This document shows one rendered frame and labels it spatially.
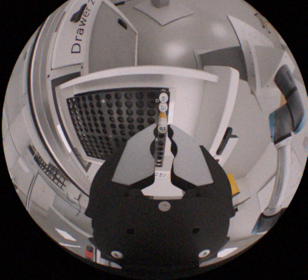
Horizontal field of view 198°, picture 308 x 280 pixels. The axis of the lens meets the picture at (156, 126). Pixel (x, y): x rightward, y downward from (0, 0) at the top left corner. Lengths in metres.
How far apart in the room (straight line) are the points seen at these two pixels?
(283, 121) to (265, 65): 0.22
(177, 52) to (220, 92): 0.94
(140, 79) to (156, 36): 0.93
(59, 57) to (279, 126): 0.63
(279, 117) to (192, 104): 0.36
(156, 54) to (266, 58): 0.94
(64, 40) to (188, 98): 0.33
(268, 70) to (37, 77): 0.65
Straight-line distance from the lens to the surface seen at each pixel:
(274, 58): 0.46
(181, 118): 0.24
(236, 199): 3.54
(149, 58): 1.06
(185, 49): 1.11
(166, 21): 1.18
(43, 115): 0.25
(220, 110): 0.17
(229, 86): 0.15
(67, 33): 0.29
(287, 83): 0.47
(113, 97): 0.17
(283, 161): 0.44
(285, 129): 0.44
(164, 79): 0.21
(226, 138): 0.22
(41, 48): 0.27
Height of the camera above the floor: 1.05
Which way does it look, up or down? 58 degrees down
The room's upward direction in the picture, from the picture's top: 174 degrees counter-clockwise
